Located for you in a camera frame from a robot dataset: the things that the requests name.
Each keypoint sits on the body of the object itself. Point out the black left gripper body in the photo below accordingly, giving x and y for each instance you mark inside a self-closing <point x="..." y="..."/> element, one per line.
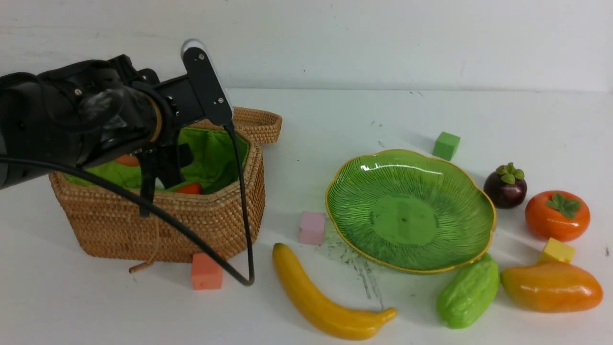
<point x="177" y="105"/>

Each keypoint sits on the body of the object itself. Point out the green foam cube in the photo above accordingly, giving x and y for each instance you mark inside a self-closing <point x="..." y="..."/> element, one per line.
<point x="446" y="146"/>

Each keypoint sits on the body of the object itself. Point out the orange plastic persimmon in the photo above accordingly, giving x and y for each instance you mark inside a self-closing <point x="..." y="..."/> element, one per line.
<point x="557" y="214"/>

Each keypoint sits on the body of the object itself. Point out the pink foam cube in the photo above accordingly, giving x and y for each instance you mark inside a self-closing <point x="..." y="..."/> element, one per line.
<point x="312" y="228"/>

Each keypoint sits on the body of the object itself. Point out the yellow foam cube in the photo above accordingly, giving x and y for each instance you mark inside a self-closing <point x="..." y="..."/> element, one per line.
<point x="556" y="251"/>

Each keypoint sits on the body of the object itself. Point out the orange yellow plastic mango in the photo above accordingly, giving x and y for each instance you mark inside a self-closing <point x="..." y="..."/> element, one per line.
<point x="552" y="287"/>

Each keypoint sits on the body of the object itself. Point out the brown plastic potato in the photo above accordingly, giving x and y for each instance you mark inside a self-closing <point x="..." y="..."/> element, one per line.
<point x="127" y="160"/>

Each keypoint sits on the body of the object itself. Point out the orange plastic carrot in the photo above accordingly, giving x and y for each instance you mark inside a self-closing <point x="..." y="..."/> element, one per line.
<point x="187" y="188"/>

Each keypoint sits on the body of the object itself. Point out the purple plastic mangosteen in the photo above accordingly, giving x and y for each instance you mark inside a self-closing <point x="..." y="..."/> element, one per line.
<point x="506" y="186"/>

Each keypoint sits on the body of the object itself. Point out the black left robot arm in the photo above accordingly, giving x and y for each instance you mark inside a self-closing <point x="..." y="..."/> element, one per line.
<point x="92" y="112"/>

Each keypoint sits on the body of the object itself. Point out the green plastic bitter gourd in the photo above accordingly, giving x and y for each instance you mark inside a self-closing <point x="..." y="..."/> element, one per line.
<point x="469" y="294"/>

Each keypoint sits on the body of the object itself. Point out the yellow plastic banana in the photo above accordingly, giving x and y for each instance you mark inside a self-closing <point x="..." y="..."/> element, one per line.
<point x="320" y="311"/>

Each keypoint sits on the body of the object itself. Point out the woven wicker basket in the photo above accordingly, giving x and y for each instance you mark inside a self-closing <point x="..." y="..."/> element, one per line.
<point x="108" y="226"/>

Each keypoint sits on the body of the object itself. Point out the green glass plate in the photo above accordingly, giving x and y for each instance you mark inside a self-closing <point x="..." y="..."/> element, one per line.
<point x="409" y="212"/>

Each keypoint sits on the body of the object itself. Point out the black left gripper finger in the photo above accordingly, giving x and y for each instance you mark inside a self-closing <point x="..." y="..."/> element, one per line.
<point x="147" y="163"/>
<point x="171" y="160"/>

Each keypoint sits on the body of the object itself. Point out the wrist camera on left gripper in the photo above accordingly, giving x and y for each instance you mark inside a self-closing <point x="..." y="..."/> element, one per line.
<point x="207" y="88"/>

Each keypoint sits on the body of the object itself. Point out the orange foam cube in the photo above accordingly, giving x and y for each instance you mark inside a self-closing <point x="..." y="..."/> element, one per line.
<point x="206" y="274"/>

